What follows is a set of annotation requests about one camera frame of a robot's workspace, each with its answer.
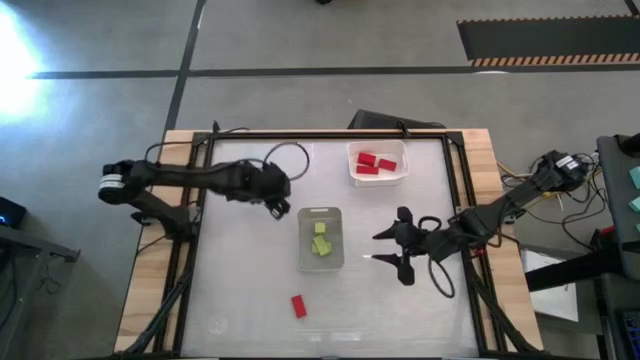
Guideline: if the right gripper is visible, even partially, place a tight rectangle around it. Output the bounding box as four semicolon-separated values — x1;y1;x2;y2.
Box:
370;205;454;288

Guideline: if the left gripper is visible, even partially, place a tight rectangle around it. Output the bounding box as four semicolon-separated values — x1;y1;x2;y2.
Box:
233;162;293;222

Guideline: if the white plastic bin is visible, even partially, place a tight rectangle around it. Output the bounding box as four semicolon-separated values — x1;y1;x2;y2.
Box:
346;139;410;189

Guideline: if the black case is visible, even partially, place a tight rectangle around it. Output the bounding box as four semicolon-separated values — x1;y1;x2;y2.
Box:
346;108;448;132

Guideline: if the white paper sheet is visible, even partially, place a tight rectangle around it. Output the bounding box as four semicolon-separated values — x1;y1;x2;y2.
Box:
519;248;581;323

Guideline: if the black beam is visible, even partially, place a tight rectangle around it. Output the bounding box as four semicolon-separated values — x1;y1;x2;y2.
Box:
524;246;627;294

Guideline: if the grey cart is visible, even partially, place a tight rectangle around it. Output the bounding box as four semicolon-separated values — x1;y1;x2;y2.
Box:
595;133;640;282

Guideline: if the grey desk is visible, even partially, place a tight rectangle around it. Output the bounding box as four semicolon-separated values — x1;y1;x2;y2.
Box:
0;223;82;360

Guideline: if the black hazard-striped floor mat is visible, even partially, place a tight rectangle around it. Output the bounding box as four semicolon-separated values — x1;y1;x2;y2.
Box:
456;15;640;68

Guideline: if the black device with blue light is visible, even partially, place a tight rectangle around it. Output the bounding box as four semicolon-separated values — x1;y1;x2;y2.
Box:
0;194;28;231

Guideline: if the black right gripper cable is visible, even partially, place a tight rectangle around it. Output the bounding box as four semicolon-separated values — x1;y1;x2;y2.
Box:
416;215;458;300

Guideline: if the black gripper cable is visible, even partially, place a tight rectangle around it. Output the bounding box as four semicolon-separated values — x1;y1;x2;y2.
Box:
416;215;458;300
263;141;311;183

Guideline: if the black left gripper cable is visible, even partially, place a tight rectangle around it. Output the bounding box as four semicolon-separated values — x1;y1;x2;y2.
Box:
263;141;311;183

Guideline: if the translucent bin with handle slot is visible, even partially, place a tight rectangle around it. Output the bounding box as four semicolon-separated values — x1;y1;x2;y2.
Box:
297;206;346;274

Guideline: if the black metal table frame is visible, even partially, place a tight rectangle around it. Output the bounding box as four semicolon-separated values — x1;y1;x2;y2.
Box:
122;119;544;359

